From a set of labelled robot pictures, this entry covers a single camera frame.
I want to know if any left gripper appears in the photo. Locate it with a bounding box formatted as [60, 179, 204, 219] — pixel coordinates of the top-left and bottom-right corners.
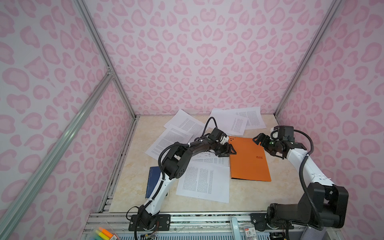
[213, 141, 237, 157]

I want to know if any orange and black folder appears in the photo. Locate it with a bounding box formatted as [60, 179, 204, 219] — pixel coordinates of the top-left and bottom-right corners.
[229, 137, 272, 182]

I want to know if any printed paper sheet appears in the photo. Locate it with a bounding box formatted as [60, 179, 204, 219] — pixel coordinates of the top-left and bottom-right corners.
[176, 163, 230, 203]
[146, 125, 193, 160]

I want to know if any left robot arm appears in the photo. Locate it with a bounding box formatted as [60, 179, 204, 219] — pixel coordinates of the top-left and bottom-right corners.
[129, 117, 237, 233]

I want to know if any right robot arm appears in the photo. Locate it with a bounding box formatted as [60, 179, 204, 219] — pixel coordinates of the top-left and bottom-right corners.
[252, 126, 349, 231]

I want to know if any diagram paper sheet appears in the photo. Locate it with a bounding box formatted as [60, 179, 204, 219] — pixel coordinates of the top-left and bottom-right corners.
[191, 152, 230, 167]

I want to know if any blue book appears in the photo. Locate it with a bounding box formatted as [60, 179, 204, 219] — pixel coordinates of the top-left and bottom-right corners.
[145, 167, 161, 199]

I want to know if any small red label bag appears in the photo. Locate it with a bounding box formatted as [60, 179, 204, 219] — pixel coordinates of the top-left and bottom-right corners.
[242, 224, 258, 240]

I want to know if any grey cloth roll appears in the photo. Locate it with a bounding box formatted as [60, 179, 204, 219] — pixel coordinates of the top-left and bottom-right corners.
[300, 227, 327, 240]

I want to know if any highlighter marker pack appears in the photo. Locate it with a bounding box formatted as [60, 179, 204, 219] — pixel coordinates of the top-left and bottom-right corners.
[90, 227, 120, 240]

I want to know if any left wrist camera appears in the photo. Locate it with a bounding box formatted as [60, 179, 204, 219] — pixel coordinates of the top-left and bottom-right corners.
[208, 128, 229, 144]

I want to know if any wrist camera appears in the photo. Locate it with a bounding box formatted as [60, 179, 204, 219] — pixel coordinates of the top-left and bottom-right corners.
[208, 128, 229, 144]
[271, 126, 295, 141]

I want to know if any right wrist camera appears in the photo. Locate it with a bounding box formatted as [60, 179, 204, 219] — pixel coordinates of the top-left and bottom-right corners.
[271, 126, 295, 141]

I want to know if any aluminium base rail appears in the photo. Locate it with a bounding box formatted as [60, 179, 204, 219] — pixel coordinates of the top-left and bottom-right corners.
[81, 211, 266, 240]

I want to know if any light blue handle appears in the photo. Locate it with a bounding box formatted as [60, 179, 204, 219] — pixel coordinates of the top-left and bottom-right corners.
[230, 217, 242, 240]

